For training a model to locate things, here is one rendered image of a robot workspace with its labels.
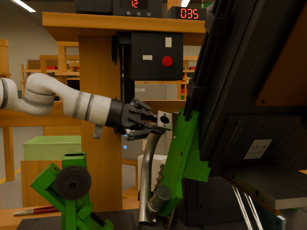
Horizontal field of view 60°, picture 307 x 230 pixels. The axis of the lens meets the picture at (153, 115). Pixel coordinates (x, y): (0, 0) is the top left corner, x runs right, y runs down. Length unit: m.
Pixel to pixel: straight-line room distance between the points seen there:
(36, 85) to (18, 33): 11.14
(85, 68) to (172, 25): 0.32
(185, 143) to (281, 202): 0.23
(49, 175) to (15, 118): 0.48
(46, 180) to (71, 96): 0.20
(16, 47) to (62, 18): 10.93
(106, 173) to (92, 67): 0.38
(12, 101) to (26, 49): 10.96
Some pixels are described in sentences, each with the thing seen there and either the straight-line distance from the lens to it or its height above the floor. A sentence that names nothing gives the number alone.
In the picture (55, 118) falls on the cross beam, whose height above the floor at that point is 1.21.
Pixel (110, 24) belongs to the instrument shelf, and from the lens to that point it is 0.85.
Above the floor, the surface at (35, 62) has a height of 2.33.
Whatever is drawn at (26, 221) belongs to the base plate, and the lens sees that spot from 1.00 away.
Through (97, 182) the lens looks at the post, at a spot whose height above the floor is 0.99.
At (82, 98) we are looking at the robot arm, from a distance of 0.67.
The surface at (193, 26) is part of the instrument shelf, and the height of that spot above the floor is 1.52.
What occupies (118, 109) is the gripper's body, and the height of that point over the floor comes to 1.27.
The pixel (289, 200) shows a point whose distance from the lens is 0.55.
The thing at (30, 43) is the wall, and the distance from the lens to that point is 11.59.
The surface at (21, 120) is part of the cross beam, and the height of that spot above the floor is 1.21.
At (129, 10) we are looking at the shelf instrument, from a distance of 0.89.
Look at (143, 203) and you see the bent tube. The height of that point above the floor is 1.03.
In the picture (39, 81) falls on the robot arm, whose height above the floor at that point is 1.34.
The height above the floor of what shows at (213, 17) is 1.44.
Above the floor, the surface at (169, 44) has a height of 1.46.
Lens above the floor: 1.32
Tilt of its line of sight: 6 degrees down
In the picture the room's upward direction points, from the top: straight up
